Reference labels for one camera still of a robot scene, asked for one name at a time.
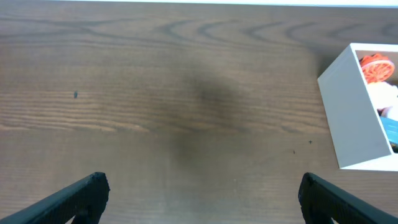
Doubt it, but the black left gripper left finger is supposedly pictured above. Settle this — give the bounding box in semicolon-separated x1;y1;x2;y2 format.
1;172;110;224

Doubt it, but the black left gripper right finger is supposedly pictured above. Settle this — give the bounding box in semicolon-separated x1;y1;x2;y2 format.
298;172;397;224

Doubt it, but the orange round gear toy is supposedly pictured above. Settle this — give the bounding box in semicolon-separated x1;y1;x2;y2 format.
359;53;396;83

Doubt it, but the white cardboard box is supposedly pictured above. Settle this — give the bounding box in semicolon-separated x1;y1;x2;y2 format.
318;43;397;171

